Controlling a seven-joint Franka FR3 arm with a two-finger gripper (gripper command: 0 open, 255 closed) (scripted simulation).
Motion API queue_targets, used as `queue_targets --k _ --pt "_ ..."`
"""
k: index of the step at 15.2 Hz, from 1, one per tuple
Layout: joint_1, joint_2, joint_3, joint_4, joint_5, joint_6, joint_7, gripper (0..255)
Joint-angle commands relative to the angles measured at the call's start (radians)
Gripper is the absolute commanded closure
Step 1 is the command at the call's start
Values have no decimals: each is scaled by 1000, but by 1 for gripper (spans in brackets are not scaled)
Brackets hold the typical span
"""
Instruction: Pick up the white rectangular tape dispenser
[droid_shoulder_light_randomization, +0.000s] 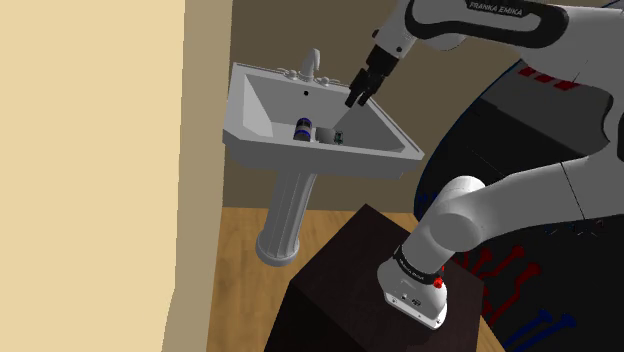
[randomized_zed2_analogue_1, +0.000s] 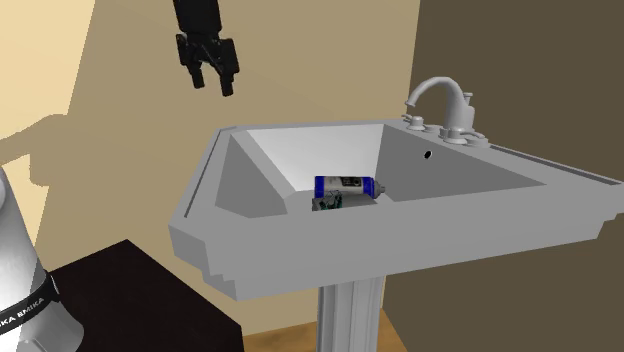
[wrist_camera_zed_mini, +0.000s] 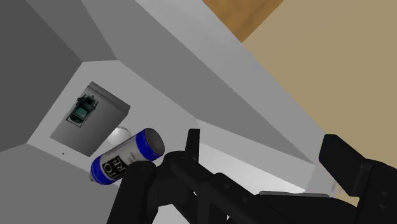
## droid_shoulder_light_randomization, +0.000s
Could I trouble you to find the dark robot stand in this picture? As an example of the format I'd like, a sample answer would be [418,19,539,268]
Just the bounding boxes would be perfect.
[263,203,504,352]

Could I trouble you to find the blue banded dark can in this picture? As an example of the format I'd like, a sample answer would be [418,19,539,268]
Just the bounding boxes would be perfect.
[292,116,315,144]

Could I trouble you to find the white pedestal sink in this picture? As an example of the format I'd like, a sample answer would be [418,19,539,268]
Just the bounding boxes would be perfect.
[222,47,426,268]

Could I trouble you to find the dark patterned shower curtain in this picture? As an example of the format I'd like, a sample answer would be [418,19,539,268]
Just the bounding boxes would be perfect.
[413,58,624,352]

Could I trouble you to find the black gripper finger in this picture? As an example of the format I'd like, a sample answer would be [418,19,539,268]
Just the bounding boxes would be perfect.
[344,68,369,109]
[357,79,378,107]

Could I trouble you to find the grey cup with green print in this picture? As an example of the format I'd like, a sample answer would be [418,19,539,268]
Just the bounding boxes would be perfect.
[314,126,346,146]

